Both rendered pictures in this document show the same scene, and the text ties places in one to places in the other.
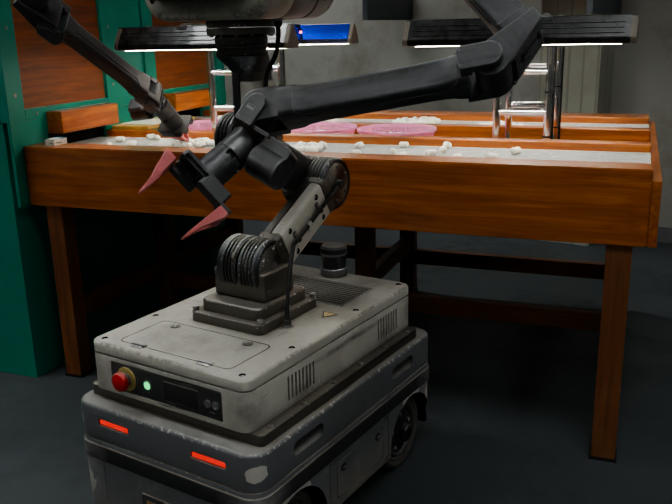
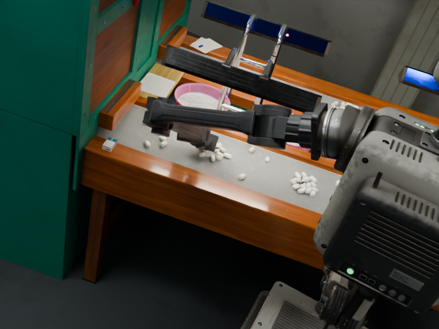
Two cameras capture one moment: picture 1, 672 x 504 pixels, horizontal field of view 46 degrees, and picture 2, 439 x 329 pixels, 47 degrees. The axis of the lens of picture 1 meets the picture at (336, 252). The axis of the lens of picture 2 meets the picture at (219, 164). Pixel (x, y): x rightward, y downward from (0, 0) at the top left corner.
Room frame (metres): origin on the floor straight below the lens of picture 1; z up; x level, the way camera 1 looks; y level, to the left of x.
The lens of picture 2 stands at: (0.88, 0.90, 1.99)
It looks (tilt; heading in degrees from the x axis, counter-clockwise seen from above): 37 degrees down; 343
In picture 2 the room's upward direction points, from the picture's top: 17 degrees clockwise
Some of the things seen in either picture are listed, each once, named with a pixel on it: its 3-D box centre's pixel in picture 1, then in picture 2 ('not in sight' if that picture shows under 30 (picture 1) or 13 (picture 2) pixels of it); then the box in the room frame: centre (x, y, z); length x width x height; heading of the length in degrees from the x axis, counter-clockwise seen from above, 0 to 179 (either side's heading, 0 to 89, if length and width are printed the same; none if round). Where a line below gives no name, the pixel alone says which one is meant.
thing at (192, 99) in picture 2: not in sight; (200, 108); (2.89, 0.46, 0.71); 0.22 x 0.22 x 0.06
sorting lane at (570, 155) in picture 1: (328, 154); (317, 191); (2.35, 0.02, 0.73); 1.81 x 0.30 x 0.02; 69
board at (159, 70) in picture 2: (155, 122); (158, 83); (2.96, 0.66, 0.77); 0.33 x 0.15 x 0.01; 159
